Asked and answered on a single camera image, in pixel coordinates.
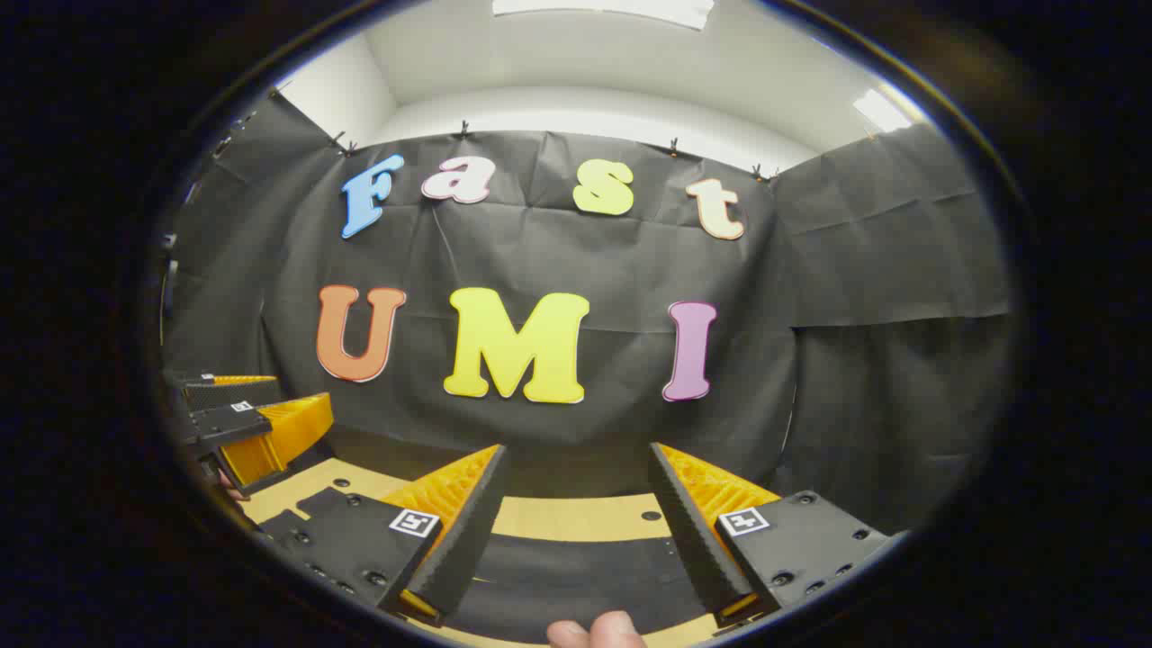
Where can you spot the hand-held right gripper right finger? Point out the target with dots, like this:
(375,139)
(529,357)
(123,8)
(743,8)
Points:
(693,540)

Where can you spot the dark grey jeans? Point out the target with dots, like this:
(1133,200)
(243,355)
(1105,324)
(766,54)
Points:
(576,576)

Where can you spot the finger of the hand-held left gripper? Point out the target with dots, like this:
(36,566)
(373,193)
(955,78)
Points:
(225,423)
(229,394)

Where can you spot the black backdrop cloth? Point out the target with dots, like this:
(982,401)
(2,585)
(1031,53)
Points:
(837,270)

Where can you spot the ceiling light panel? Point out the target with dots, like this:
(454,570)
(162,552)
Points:
(882,110)

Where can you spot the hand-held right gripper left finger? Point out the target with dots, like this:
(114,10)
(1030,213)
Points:
(468,531)

